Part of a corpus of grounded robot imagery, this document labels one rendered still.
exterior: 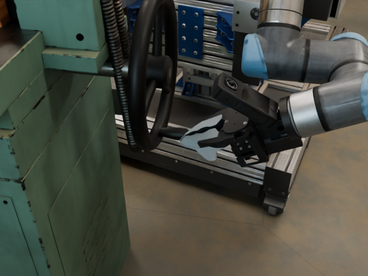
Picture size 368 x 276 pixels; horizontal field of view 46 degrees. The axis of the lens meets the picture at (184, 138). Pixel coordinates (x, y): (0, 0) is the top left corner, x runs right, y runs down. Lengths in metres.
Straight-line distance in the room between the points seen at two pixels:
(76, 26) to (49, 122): 0.18
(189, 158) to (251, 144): 0.89
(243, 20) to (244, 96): 0.57
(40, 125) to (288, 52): 0.44
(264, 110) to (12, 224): 0.49
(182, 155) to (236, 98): 0.93
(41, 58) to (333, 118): 0.48
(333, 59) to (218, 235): 0.94
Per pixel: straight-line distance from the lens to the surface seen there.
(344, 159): 1.96
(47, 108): 0.80
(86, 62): 0.74
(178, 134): 0.81
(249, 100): 0.70
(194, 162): 1.59
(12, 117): 0.70
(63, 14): 0.74
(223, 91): 0.68
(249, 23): 1.24
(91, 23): 0.73
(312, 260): 1.55
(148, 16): 0.69
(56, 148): 0.85
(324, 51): 0.76
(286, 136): 0.74
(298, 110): 0.70
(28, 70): 0.73
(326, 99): 0.69
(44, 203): 0.84
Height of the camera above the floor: 1.20
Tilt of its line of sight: 38 degrees down
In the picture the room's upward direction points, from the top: straight up
